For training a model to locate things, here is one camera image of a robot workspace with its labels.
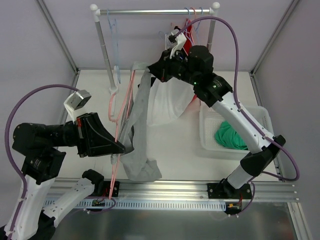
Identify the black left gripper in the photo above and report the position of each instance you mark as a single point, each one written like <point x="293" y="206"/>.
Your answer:
<point x="81" y="134"/>

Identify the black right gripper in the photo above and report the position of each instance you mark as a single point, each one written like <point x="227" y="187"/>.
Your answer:
<point x="163" y="69"/>

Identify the grey tank top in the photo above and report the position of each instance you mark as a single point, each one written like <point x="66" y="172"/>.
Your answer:
<point x="132" y="131"/>

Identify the light blue wire hanger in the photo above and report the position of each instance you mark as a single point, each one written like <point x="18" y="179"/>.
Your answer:
<point x="113" y="26"/>

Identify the green tank top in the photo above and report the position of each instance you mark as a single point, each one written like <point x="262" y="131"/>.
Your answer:
<point x="227" y="137"/>

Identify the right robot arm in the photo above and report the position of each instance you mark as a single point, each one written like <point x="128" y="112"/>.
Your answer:
<point x="196" y="69"/>

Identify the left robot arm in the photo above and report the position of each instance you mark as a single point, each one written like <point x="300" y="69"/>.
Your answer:
<point x="39" y="144"/>

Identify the white tank top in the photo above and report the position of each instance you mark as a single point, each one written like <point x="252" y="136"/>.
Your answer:
<point x="168" y="101"/>

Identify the red tank top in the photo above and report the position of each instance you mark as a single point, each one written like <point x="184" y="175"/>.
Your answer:
<point x="188" y="44"/>

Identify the white plastic basket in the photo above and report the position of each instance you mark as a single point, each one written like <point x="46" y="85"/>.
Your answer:
<point x="209" y="122"/>

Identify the white clothes rack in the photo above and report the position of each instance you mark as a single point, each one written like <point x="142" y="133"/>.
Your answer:
<point x="97" y="13"/>

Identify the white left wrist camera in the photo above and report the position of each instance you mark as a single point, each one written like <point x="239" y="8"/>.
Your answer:
<point x="75" y="104"/>

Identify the white slotted cable duct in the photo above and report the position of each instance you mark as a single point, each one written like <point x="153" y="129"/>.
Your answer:
<point x="130" y="204"/>

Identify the aluminium frame post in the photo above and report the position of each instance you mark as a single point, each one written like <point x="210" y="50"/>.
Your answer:
<point x="57" y="34"/>

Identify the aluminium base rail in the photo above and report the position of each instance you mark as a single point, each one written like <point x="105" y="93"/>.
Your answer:
<point x="265" y="191"/>

